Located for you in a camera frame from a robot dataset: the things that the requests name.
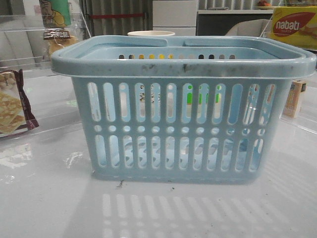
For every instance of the packaged bread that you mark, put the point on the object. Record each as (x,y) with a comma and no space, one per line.
(58,39)

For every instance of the light blue plastic basket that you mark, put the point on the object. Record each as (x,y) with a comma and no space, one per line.
(132,98)

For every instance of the beige tissue pack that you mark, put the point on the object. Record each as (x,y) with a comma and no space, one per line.
(295,98)

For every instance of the green white package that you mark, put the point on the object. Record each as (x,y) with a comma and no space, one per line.
(217,98)

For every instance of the white cabinet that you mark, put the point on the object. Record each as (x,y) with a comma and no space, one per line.
(178,16)

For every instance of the clear acrylic left shelf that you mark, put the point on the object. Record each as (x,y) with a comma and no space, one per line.
(22,46)

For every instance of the beige chair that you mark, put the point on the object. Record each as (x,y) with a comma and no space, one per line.
(254,28)

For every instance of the brown cracker snack bag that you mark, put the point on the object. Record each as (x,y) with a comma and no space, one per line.
(16,115)

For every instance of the cartoon printed snack can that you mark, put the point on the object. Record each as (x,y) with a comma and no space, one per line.
(55,13)

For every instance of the yellow nabati wafer box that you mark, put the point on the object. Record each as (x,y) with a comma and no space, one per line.
(296,26)

